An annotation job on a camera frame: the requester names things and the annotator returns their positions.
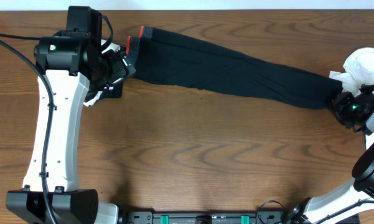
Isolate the white folded cloth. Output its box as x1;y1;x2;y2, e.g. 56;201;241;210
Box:
83;43;120;107

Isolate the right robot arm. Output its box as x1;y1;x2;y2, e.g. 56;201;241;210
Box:
281;84;374;223

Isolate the black pants red waistband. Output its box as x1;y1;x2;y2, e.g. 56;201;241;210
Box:
126;26;342;110

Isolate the black folded garment under white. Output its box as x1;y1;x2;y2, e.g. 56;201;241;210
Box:
99;83;123;100

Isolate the white crumpled garment right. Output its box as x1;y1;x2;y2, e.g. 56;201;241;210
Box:
329;47;374;148

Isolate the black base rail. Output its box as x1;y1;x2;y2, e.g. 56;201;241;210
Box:
117;210;285;224

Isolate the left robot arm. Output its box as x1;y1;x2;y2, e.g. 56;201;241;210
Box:
6;6;135;223

